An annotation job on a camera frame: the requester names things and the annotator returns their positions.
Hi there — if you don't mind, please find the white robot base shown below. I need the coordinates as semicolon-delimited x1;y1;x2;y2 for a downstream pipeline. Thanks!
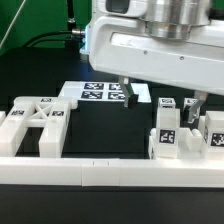
79;24;92;62

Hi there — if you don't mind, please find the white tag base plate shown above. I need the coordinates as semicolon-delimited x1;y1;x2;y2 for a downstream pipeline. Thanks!
59;81;151;103

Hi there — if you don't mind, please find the white part at left edge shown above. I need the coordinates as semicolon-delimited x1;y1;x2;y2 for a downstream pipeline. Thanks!
0;111;6;127

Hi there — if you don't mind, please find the black cable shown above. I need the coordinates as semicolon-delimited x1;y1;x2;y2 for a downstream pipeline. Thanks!
23;29;86;48

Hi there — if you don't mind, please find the white chair back frame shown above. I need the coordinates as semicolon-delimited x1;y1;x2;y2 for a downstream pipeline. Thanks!
0;96;78;158

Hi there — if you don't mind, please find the white obstacle fence wall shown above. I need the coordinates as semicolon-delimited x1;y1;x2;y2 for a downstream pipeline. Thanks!
0;157;224;188

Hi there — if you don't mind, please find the white chair nut peg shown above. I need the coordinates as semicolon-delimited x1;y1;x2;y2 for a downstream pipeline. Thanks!
156;108;180;159

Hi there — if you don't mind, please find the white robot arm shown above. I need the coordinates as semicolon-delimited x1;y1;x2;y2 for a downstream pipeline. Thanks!
88;0;224;121

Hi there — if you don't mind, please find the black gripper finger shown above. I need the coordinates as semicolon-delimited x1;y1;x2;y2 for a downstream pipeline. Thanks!
184;91;208;123

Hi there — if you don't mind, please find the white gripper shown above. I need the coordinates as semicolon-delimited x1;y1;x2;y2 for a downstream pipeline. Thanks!
88;16;224;109

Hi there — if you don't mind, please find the white chair seat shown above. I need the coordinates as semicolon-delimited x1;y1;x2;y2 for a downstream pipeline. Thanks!
148;128;202;160

